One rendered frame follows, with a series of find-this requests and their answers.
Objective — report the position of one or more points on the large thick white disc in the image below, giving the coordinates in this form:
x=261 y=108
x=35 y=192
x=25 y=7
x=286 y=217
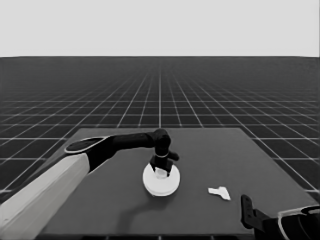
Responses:
x=151 y=181

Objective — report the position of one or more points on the small white T-shaped piece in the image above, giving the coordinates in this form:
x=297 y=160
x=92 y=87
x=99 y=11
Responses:
x=221 y=192

